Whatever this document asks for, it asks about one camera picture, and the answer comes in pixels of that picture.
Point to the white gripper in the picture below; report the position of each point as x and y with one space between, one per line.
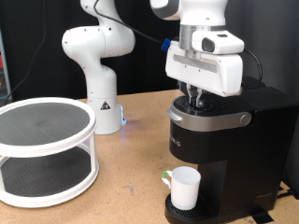
202 71

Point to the black Keurig coffee machine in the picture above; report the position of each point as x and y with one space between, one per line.
249 149

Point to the white mug with green tape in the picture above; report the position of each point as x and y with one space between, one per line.
185 189

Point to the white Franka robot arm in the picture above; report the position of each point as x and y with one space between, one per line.
99 77

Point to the white two-tier turntable shelf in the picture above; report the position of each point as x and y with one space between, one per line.
43 124

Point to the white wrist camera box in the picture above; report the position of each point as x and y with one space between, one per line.
218 42

